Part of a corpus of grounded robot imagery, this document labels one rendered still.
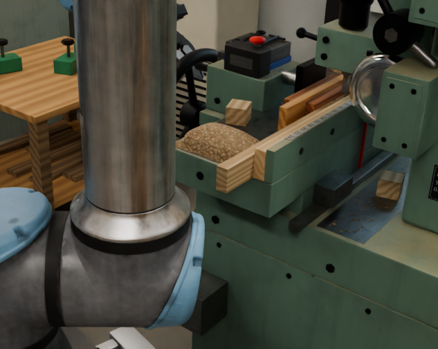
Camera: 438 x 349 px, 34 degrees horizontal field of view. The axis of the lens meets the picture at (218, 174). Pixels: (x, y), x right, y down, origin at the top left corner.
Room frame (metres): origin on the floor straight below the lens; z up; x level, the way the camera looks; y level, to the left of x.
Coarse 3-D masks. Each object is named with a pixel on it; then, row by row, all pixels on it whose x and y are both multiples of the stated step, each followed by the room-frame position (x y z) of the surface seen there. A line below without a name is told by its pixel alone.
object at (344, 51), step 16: (320, 32) 1.22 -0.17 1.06; (336, 32) 1.20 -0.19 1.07; (352, 32) 1.19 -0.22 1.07; (368, 32) 1.19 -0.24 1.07; (320, 48) 1.21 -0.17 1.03; (336, 48) 1.20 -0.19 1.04; (352, 48) 1.18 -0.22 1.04; (368, 48) 1.16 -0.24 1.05; (320, 64) 1.21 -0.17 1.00; (336, 64) 1.19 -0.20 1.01; (352, 64) 1.18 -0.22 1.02
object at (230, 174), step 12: (324, 108) 1.16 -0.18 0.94; (300, 120) 1.10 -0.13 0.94; (276, 132) 1.05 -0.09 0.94; (240, 156) 0.96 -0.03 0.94; (252, 156) 0.96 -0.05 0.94; (228, 168) 0.92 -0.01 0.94; (240, 168) 0.94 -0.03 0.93; (252, 168) 0.97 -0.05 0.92; (216, 180) 0.93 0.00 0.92; (228, 180) 0.92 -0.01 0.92; (240, 180) 0.94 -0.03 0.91; (228, 192) 0.92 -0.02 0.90
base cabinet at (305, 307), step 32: (224, 256) 1.09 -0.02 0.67; (256, 256) 1.05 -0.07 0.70; (256, 288) 1.05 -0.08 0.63; (288, 288) 1.01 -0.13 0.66; (320, 288) 0.98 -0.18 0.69; (224, 320) 1.09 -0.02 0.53; (256, 320) 1.05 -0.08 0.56; (288, 320) 1.01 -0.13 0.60; (320, 320) 0.97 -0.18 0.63; (352, 320) 0.94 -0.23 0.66; (384, 320) 0.91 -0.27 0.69; (416, 320) 0.88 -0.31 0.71
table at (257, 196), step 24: (216, 120) 1.27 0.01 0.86; (264, 120) 1.19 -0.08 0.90; (336, 144) 1.11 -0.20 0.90; (360, 144) 1.19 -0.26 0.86; (192, 168) 1.04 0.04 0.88; (216, 168) 1.01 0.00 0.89; (312, 168) 1.05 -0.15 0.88; (336, 168) 1.12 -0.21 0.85; (216, 192) 1.01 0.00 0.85; (240, 192) 0.98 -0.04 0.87; (264, 192) 0.95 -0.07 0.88; (288, 192) 0.99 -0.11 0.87; (264, 216) 0.95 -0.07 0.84
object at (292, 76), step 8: (304, 64) 1.23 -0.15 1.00; (312, 64) 1.24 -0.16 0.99; (288, 72) 1.28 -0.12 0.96; (296, 72) 1.23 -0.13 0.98; (304, 72) 1.22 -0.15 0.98; (312, 72) 1.25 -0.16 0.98; (320, 72) 1.27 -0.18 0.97; (288, 80) 1.27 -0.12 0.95; (296, 80) 1.22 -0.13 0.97; (304, 80) 1.23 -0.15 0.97; (312, 80) 1.25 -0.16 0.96; (296, 88) 1.22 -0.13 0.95
